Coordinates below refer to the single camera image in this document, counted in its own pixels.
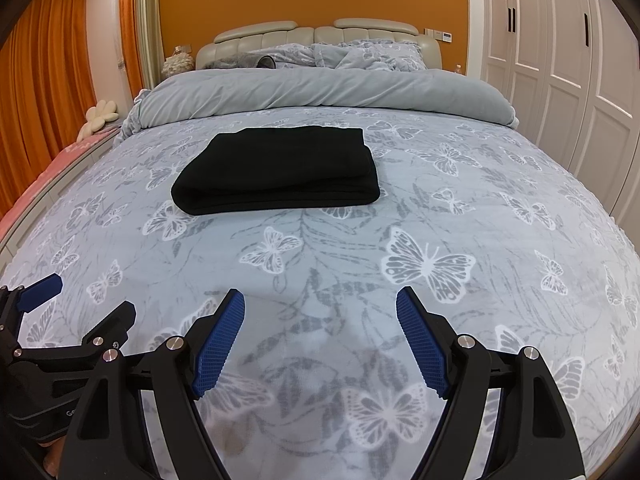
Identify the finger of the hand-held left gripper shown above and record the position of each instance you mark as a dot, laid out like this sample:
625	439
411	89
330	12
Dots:
117	322
40	292

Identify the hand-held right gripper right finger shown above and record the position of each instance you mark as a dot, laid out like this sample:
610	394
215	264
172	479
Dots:
422	340

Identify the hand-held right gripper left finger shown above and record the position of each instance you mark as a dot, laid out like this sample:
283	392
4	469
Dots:
220	340

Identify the black pants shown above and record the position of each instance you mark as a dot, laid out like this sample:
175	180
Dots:
275	170

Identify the person's left forearm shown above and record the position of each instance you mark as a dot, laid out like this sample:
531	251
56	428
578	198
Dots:
52	460

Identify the pink blanket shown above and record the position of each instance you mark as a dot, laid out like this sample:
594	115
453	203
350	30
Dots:
65	160

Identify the white flower cushion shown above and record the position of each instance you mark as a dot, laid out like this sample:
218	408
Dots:
100	115

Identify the orange curtain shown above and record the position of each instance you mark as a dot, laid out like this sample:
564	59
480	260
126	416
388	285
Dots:
129	20
45	85

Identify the white bedside decoration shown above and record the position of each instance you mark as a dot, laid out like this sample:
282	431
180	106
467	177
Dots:
179	65

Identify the grey duvet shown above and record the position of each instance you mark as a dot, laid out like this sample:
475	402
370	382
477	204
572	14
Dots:
325	90

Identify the grey fuzzy throw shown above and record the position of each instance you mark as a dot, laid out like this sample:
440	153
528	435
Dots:
230	62

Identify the butterfly print pillow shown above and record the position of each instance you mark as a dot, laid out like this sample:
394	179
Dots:
295	55
380	55

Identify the white wardrobe doors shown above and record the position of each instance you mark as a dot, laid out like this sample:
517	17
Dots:
550	60

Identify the beige padded headboard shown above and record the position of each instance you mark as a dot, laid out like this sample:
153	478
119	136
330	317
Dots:
280	37

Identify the white wall switch panel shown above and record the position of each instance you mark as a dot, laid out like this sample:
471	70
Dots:
443	36

